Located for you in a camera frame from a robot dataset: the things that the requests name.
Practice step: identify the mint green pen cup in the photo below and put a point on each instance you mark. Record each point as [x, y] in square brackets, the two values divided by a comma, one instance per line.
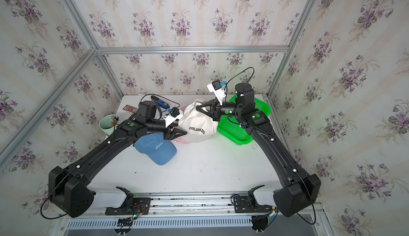
[108, 124]

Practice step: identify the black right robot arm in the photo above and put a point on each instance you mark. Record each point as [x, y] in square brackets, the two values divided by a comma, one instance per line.
[299, 188]

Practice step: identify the pink baseball cap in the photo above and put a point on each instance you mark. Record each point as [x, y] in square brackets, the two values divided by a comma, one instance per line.
[184, 125]

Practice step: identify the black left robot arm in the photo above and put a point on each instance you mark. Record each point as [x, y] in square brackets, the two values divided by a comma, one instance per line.
[69, 187]

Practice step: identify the aluminium mounting rail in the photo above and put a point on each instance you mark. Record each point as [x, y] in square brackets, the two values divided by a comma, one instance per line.
[161, 204]

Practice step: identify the green plastic basket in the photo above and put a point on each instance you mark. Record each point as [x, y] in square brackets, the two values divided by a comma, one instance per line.
[234, 132]

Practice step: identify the light blue baseball cap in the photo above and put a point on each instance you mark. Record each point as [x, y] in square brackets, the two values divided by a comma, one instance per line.
[160, 151]

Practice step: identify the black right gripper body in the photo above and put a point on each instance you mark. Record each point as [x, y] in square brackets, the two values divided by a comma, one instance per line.
[229, 110]

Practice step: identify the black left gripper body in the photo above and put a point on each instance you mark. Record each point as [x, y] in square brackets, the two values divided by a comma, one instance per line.
[155, 126]

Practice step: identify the grey white baseball cap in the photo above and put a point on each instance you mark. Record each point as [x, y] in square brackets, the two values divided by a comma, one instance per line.
[201, 126]

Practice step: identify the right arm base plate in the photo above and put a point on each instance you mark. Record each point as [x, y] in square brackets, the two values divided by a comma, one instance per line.
[247, 204]

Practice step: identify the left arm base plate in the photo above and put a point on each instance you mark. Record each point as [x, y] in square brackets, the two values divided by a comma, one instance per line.
[137, 206]

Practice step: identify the blue black stapler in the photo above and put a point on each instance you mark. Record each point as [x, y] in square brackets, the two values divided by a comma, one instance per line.
[160, 102]

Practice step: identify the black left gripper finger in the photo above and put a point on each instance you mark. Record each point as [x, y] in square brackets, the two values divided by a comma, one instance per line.
[174, 124]
[174, 134]

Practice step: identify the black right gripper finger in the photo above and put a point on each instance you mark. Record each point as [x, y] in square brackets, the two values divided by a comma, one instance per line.
[207, 113]
[207, 106]

